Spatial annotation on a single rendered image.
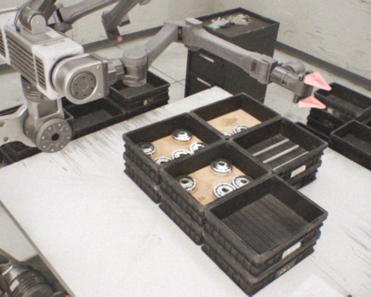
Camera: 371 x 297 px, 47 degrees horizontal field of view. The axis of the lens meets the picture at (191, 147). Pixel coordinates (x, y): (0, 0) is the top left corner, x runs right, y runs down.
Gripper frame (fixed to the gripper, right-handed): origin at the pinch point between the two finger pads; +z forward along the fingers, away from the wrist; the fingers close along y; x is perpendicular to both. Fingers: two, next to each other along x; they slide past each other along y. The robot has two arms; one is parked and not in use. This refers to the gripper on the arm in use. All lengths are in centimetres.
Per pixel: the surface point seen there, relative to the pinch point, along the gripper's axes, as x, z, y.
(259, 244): 10, -4, 63
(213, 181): -2, -41, 62
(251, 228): 6, -12, 63
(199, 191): 8, -40, 62
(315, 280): -4, 16, 75
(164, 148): 0, -74, 62
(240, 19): -162, -172, 54
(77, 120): -13, -183, 107
